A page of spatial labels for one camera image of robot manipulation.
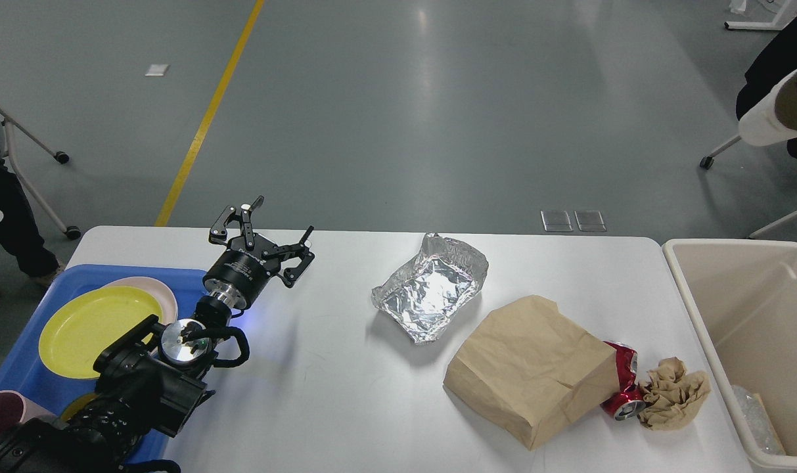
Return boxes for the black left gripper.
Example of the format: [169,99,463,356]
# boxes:
[203,195,316,309]

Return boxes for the white paper cup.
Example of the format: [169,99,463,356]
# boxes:
[738,69,797,146]

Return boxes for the aluminium foil tray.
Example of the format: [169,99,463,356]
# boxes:
[371,233,490,346]

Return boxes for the yellow plastic plate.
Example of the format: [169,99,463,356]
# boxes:
[38,286,163,380]

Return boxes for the brown paper napkin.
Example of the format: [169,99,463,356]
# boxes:
[637,357,712,432]

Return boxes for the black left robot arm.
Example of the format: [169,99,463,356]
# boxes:
[0,196,315,472]

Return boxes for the person in black clothing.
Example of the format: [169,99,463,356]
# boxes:
[737,17,797,159]

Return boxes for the pink plate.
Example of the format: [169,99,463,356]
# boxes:
[104,276,178,325]

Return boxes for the white rolling chair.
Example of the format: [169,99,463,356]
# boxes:
[700,131,797,240]

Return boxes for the white rolling stand left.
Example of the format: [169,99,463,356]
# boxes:
[0,105,82,240]

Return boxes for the white paper scrap on floor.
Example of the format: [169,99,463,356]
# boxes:
[144,64,170,78]

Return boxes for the beige plastic bin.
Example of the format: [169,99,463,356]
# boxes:
[663,238,797,470]

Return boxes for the person at left edge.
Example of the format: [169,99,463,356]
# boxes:
[0,123,64,288]

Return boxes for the blue plastic tray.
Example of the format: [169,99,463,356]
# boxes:
[0,264,217,468]

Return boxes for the brown paper bag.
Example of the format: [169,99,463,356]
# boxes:
[444,294,620,450]

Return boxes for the floor outlet cover plates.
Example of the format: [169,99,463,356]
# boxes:
[540,210,608,233]

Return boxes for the pink mug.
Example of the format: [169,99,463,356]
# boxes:
[0,390,54,434]

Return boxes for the clear plastic wrap in bin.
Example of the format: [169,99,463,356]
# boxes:
[731,384,786,455]

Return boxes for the crushed red soda can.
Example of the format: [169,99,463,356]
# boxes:
[601,340,648,421]

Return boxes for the white table frame background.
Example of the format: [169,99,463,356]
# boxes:
[723,1,797,31]

